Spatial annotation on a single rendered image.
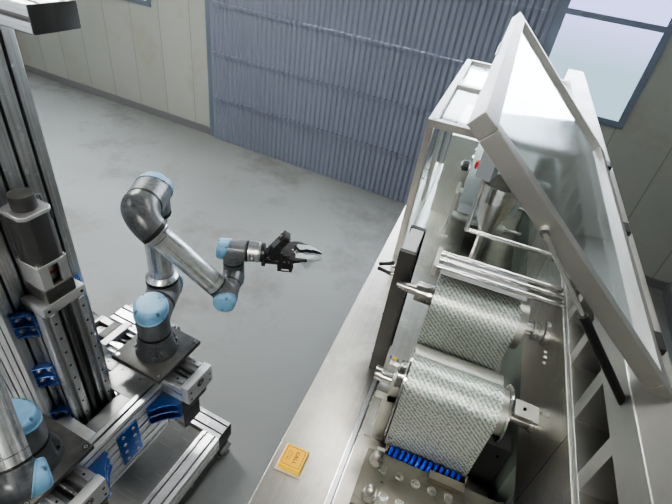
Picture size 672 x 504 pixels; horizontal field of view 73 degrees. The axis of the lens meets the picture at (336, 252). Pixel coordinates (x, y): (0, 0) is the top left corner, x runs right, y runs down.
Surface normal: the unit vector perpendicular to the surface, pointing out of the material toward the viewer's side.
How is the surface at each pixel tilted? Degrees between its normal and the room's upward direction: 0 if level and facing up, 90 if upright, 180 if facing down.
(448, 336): 92
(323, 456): 0
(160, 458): 0
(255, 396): 0
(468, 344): 92
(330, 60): 90
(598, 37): 90
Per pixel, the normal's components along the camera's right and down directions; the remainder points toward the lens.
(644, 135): -0.44, 0.50
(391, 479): 0.12, -0.79
